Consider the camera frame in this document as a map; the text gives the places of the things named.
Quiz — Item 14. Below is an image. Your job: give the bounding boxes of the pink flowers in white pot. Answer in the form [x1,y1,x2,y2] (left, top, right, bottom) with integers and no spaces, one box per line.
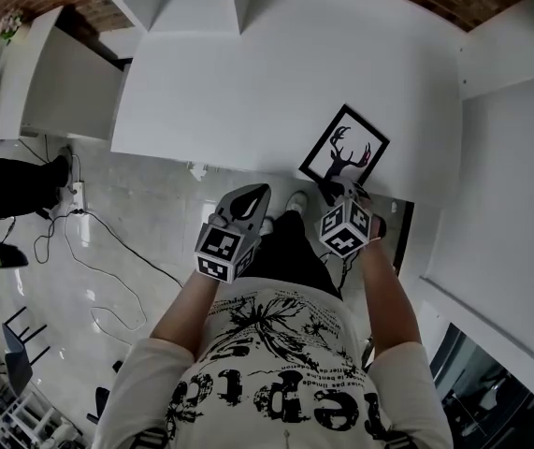
[0,8,33,47]

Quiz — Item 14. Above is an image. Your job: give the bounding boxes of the white wire rack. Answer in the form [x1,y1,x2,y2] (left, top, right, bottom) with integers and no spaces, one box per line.
[0,389,58,449]

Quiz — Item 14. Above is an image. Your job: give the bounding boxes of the person's right forearm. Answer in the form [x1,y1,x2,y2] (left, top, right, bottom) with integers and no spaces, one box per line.
[356,239,426,360]

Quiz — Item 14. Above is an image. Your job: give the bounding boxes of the small white side desk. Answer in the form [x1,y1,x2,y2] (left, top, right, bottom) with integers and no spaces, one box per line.
[0,5,131,143]

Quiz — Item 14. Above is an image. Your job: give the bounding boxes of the black framed deer picture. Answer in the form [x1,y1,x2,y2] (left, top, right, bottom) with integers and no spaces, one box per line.
[297,104,391,192]

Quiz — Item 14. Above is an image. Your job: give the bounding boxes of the person's white printed shirt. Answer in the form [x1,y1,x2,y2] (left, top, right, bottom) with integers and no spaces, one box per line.
[91,287,455,449]

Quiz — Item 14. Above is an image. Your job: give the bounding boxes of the white desk with hutch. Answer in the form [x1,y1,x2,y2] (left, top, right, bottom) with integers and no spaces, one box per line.
[108,0,465,210]

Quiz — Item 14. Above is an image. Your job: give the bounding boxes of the person's right hand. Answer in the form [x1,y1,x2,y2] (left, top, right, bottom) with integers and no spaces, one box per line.
[368,215,388,243]

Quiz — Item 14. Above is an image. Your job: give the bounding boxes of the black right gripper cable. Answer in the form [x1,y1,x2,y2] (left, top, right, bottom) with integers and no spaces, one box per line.
[319,250,357,295]

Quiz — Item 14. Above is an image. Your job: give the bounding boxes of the person's left forearm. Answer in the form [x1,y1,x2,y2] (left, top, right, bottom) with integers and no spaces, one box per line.
[150,268,231,360]

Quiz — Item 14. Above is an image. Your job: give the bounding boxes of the person's black shorts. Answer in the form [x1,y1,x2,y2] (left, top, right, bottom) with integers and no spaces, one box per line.
[246,210,343,299]

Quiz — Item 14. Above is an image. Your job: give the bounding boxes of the black domed device green stripe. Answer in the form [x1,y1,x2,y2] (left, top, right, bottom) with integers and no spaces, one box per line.
[0,241,30,271]

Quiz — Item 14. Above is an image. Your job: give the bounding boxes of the black framed glass door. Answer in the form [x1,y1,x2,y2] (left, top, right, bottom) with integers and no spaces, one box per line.
[428,323,534,449]

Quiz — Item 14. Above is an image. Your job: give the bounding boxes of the dark grey chair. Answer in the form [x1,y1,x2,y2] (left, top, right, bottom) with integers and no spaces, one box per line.
[1,305,53,398]

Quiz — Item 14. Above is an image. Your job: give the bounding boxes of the white floor cable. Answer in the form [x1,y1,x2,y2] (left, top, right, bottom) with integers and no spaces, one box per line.
[78,249,149,332]

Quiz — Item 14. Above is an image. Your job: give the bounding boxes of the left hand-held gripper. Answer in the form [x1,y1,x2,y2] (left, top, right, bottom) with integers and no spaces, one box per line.
[195,183,273,284]

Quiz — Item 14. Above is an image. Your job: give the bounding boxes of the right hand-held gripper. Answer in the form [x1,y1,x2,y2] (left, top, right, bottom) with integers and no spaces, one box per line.
[318,179,372,256]

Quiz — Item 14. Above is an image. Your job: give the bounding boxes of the white power strip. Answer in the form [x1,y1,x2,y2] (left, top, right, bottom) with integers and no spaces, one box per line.
[70,181,87,215]

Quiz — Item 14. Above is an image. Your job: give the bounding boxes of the black floor cable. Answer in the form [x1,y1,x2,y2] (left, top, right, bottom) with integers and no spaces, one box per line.
[32,205,186,290]

